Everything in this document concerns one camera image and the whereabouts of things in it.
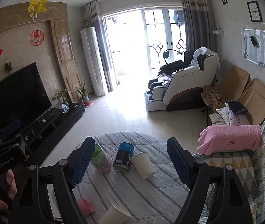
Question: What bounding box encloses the green and pink plastic cup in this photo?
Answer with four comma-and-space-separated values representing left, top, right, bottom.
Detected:
90, 144, 112, 174

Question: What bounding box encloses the white paper cup near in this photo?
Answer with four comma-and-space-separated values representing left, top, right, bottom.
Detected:
98, 204, 131, 224

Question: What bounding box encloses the white paper cup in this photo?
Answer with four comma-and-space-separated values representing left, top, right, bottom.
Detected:
131, 152, 155, 179
98, 204, 131, 224

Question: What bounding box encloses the white paper cup far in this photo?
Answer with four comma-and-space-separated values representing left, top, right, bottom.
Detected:
131, 152, 155, 179

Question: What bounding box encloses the left hand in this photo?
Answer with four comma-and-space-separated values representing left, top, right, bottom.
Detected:
0, 169, 17, 211

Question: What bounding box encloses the black tv cabinet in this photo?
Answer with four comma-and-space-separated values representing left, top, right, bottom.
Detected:
20, 103, 85, 166

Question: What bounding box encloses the patterned quilt sofa cover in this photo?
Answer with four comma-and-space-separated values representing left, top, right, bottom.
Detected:
194, 121, 265, 223

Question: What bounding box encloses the black television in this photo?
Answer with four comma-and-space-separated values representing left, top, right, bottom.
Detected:
0, 63, 52, 130

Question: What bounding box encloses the pink towel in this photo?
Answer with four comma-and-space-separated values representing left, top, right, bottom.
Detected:
197, 125, 261, 156

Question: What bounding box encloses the striped grey table cloth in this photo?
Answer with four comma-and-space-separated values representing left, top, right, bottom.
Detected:
73, 132, 189, 223

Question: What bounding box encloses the crystal ball ornament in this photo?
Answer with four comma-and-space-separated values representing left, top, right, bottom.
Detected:
59, 102, 70, 113

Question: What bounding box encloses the green plant on cabinet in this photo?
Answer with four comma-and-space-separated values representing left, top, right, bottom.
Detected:
53, 89, 70, 103

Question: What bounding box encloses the white printed pillow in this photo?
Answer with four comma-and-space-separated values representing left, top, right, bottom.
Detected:
209, 103, 250, 125

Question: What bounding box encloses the potted plant red pot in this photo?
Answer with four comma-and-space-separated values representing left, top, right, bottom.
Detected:
76, 82, 91, 107

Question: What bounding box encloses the dark blue cloth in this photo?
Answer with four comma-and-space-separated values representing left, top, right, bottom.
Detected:
228, 101, 248, 116

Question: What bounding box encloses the blue and black tin can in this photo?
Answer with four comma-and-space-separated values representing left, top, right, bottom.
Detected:
113, 142, 134, 172

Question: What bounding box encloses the plaid cloth on chair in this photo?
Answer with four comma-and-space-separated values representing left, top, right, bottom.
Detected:
201, 91, 225, 107

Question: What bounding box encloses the tan folding chair far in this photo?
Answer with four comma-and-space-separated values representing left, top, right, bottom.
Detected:
203, 66, 249, 111

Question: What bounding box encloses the white massage chair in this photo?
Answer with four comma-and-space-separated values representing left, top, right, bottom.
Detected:
145, 47, 221, 112

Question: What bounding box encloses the white standing air conditioner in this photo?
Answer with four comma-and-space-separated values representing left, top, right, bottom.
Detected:
80, 27, 108, 97

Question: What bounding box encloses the yellow flower decoration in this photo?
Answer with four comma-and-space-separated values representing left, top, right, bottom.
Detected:
27, 0, 48, 20

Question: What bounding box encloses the left grey curtain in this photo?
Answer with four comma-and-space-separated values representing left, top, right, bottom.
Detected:
85, 1, 117, 91

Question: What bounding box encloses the grey curtain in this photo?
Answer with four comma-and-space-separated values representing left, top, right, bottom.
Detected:
85, 1, 117, 91
181, 0, 215, 51

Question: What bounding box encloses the right grey curtain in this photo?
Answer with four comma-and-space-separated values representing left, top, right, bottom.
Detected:
181, 0, 215, 51

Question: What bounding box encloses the glass balcony door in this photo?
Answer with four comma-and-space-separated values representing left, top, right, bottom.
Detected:
141, 8, 187, 70

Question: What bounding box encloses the red round wall decoration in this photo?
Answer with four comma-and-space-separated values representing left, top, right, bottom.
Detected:
29, 30, 44, 46

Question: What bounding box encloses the whiteboard on wall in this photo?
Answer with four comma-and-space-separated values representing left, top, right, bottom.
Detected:
243, 29, 265, 68

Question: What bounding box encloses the wall mounted camera shelf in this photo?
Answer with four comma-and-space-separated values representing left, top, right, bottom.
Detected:
213, 28, 224, 35

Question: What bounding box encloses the picture frame large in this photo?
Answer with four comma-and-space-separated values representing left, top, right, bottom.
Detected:
247, 1, 263, 22

